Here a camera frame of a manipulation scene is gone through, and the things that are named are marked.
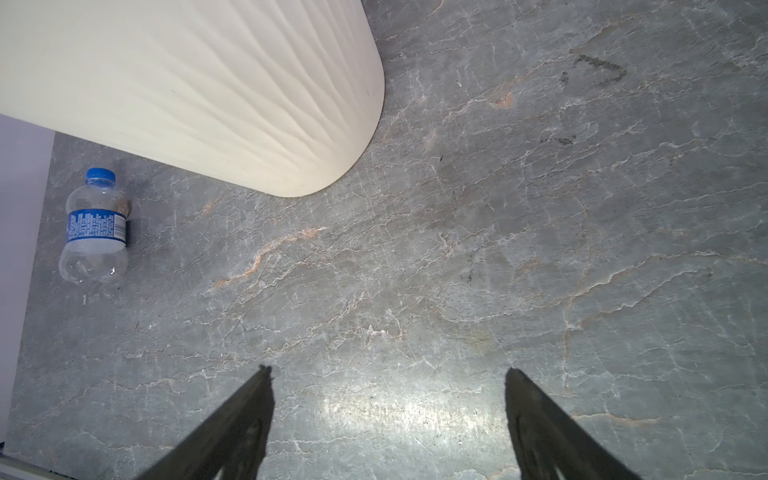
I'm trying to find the small bottle blue cap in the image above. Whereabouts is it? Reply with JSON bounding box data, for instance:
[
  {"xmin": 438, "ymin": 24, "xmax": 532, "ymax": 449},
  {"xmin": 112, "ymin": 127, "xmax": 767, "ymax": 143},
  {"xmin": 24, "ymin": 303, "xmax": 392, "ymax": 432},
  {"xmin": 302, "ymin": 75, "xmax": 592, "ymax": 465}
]
[{"xmin": 58, "ymin": 168, "xmax": 130, "ymax": 284}]

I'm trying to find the cream plastic waste bin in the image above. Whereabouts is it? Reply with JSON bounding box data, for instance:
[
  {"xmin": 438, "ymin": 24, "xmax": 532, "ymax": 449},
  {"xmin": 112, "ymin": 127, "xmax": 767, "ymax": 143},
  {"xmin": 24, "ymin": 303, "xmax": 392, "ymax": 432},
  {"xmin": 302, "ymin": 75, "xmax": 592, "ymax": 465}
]
[{"xmin": 1, "ymin": 1, "xmax": 385, "ymax": 198}]

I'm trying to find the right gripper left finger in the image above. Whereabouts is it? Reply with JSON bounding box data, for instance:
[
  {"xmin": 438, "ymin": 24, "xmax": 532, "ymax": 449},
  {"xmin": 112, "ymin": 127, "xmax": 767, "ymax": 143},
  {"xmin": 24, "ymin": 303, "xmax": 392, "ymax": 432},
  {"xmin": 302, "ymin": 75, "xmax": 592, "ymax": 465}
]
[{"xmin": 139, "ymin": 365, "xmax": 275, "ymax": 479}]

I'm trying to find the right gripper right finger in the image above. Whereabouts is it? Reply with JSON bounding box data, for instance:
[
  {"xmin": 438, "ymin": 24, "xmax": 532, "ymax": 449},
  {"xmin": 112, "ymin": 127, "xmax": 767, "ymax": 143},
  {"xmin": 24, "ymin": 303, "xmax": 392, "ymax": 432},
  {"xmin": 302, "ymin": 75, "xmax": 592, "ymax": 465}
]
[{"xmin": 505, "ymin": 368, "xmax": 638, "ymax": 480}]

